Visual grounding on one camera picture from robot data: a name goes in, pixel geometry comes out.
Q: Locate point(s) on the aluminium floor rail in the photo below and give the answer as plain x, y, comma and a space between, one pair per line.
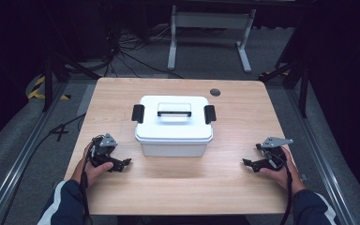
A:
322, 162
18, 162

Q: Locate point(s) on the grey table grommet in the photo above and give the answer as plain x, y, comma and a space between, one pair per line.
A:
215, 92

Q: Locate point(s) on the person's left hand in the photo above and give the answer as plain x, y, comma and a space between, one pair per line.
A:
89, 173

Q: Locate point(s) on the yellow black floor tape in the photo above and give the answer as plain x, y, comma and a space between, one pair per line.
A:
36, 90

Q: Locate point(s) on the black box latch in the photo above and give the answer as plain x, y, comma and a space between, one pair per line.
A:
137, 113
210, 114

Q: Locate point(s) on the person's right hand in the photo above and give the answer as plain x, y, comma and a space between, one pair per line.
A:
286, 176

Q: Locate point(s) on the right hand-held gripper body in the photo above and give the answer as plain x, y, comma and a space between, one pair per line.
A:
273, 153

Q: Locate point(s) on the white box lid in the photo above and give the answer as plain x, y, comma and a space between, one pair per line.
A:
173, 128

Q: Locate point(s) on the white metal table frame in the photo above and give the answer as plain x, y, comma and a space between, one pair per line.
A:
211, 20

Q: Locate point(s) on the black metal stand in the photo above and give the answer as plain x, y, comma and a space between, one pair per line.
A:
303, 87
48, 84

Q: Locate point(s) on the white plastic storage box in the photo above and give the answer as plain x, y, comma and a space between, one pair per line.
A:
173, 150

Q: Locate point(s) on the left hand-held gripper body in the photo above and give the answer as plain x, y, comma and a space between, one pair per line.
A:
101, 151

